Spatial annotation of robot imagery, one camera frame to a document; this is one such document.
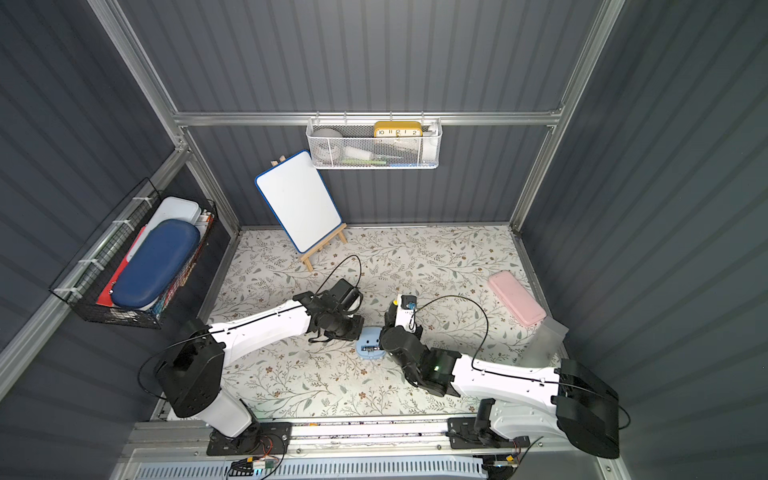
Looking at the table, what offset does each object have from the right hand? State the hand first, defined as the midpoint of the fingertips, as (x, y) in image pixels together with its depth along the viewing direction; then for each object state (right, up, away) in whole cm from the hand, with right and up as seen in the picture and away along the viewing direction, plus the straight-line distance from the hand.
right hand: (392, 313), depth 78 cm
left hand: (-9, -8, +7) cm, 13 cm away
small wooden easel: (-20, +24, +31) cm, 44 cm away
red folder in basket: (-64, +6, -13) cm, 65 cm away
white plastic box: (-52, +20, -7) cm, 56 cm away
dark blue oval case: (-54, +14, -11) cm, 57 cm away
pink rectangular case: (+41, +1, +20) cm, 46 cm away
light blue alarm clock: (-7, -11, +9) cm, 16 cm away
